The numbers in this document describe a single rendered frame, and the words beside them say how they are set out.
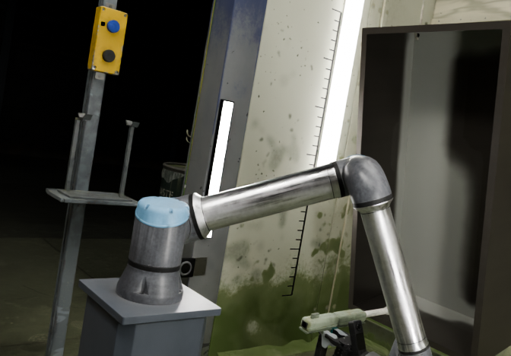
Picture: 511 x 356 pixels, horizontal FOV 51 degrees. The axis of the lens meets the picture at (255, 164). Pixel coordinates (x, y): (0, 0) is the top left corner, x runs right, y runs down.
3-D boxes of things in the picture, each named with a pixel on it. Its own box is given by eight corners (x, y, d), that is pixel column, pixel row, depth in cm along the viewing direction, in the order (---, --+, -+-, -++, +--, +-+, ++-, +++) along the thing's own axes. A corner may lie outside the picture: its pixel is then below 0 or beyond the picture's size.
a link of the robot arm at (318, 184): (135, 209, 164) (376, 145, 159) (150, 202, 181) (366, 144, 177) (149, 257, 164) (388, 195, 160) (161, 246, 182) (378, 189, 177)
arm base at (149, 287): (134, 307, 142) (140, 271, 141) (105, 284, 156) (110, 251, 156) (194, 303, 154) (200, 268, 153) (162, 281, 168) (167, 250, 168)
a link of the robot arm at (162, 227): (121, 261, 147) (131, 198, 146) (138, 249, 164) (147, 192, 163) (175, 271, 146) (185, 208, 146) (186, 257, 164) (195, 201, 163)
